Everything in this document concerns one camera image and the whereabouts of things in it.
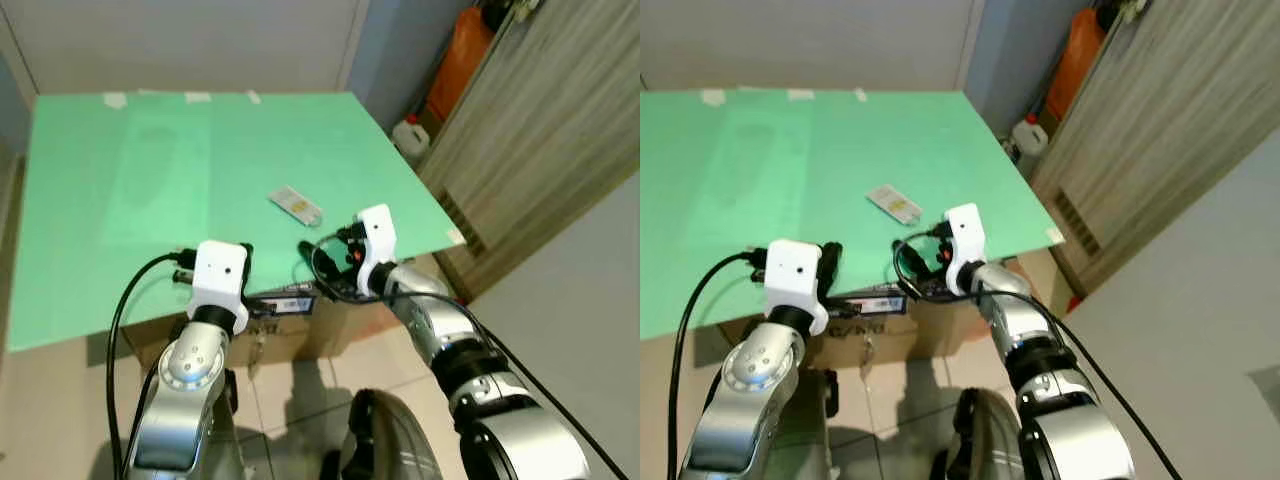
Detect green table mat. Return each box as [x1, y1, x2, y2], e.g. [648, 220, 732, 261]
[5, 92, 466, 353]
[640, 88, 1063, 341]

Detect robot left leg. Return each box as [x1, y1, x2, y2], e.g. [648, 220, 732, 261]
[205, 368, 246, 480]
[800, 368, 851, 480]

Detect robot leg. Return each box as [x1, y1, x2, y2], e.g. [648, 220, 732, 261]
[930, 388, 1021, 480]
[205, 368, 246, 480]
[800, 368, 851, 480]
[335, 388, 446, 480]

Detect white bottle with red cap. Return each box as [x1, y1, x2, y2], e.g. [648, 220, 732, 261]
[390, 113, 433, 169]
[1010, 113, 1051, 179]

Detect robot right leg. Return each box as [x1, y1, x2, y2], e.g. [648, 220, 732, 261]
[335, 388, 446, 480]
[930, 388, 1021, 480]

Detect white door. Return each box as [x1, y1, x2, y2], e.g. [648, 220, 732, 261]
[640, 0, 986, 91]
[0, 0, 371, 96]

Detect orange canister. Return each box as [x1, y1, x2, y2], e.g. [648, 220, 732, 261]
[1043, 0, 1126, 123]
[425, 0, 511, 126]

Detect wooden cabinet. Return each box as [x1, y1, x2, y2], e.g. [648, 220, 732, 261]
[1030, 0, 1280, 299]
[415, 0, 641, 306]

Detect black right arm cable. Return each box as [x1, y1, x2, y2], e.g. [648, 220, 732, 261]
[300, 238, 626, 480]
[893, 232, 1186, 480]

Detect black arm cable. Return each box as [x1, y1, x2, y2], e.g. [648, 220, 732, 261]
[893, 232, 1186, 480]
[668, 247, 771, 480]
[105, 250, 198, 480]
[300, 238, 626, 480]

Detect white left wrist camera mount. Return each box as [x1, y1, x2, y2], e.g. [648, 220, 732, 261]
[190, 240, 251, 336]
[765, 240, 829, 336]

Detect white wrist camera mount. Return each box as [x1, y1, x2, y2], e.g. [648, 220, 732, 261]
[357, 205, 396, 296]
[190, 240, 251, 336]
[765, 240, 829, 336]
[945, 203, 986, 296]

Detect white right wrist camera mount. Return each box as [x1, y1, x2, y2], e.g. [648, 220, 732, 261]
[357, 205, 396, 296]
[945, 203, 986, 296]

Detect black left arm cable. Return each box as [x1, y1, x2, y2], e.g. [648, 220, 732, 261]
[105, 250, 198, 480]
[668, 247, 771, 480]

